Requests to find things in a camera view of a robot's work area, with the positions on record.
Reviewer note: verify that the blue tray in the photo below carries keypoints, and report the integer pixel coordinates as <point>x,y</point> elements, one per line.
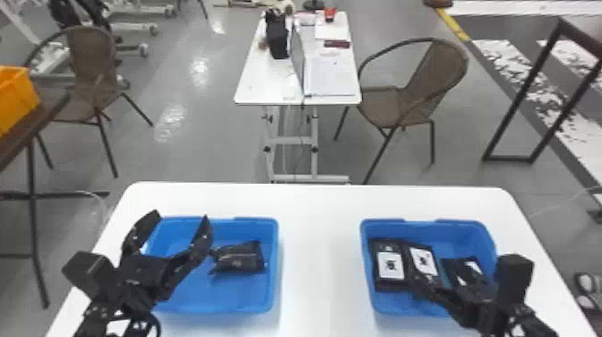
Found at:
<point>226,292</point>
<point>451,235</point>

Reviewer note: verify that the black bag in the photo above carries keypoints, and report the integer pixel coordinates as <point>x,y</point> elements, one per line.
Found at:
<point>277,37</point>

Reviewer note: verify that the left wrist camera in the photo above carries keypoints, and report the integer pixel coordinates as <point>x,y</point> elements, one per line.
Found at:
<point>88,274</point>

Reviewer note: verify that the brown mesh chair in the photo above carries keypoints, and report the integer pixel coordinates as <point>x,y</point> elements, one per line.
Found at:
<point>91,66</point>
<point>423,80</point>

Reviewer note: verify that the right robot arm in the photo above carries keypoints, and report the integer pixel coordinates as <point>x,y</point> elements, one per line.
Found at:
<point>531,325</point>

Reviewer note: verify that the white side table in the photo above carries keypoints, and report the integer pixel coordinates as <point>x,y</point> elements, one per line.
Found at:
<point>263,80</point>

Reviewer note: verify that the red object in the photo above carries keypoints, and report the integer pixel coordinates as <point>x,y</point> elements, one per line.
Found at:
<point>330,14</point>

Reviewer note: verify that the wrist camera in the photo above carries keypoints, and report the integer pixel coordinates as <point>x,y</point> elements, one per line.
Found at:
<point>514,277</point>
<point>88,274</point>

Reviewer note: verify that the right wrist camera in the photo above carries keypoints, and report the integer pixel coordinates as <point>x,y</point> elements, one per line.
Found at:
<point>514,277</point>

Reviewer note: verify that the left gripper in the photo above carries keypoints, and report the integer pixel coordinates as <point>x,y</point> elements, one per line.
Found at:
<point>138,282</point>

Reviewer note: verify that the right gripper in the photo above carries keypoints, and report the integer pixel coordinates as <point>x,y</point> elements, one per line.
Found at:
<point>477,308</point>

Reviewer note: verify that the black frame side table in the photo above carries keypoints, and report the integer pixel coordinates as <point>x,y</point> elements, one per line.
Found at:
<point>531,89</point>

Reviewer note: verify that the white box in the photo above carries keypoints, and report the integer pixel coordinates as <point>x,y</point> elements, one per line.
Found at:
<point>324,70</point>

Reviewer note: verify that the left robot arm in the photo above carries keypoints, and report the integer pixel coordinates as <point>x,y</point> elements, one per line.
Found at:
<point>106,324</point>

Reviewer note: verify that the yellow crate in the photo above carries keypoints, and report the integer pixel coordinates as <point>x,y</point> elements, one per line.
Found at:
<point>14,96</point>

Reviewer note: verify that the dark side table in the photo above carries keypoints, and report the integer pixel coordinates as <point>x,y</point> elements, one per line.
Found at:
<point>19,136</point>

